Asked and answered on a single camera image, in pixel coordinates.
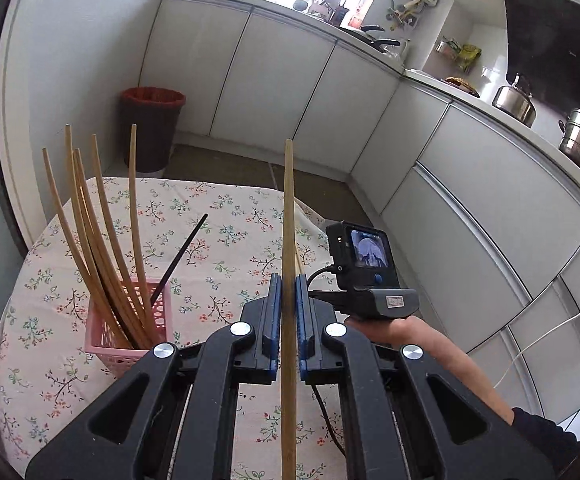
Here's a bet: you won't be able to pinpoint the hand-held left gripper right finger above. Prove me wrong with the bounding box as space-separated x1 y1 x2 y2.
295 274 556 480

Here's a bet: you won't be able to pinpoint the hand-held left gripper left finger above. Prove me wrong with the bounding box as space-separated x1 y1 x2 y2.
25 272 283 480

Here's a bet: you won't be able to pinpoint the pink plastic basket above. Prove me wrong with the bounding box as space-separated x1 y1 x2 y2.
85 280 173 377

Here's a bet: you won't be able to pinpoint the black chopstick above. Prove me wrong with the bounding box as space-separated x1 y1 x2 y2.
120 213 209 348

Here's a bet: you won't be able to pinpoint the person's right forearm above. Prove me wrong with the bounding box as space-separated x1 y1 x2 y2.
347 317 580 461

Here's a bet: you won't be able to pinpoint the floral tablecloth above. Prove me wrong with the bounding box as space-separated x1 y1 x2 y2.
0 176 351 480

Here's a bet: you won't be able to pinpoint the brown trash bin red liner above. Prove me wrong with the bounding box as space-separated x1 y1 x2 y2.
121 87 187 173

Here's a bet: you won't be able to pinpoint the woven brown tray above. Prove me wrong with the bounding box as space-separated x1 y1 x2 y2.
445 76 481 97

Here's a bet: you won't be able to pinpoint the white kitchen cabinets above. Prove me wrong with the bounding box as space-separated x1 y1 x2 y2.
137 0 580 426

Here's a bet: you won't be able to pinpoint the stainless steel kettle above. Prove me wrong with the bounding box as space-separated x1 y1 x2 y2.
492 74 538 128

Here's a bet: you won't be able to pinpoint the black frying pan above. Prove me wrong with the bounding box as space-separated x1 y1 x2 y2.
360 24 402 47

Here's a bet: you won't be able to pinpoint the yellow packet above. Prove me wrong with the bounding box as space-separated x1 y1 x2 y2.
456 44 482 73

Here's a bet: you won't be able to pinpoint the black camera cable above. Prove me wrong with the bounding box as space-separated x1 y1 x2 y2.
306 265 341 295

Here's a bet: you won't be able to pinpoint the white power cable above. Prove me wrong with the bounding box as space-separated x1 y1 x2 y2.
494 304 580 392

